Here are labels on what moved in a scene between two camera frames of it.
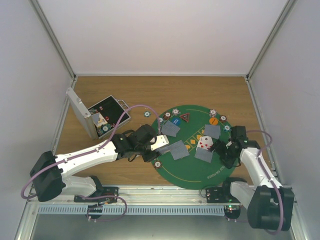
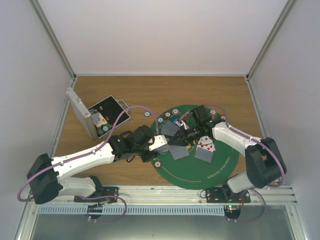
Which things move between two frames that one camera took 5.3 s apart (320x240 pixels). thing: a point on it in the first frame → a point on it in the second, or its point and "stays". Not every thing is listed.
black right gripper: (218, 145) → (184, 140)
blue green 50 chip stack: (147, 114) stays
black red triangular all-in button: (185, 117) stays
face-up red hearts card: (205, 142) stays
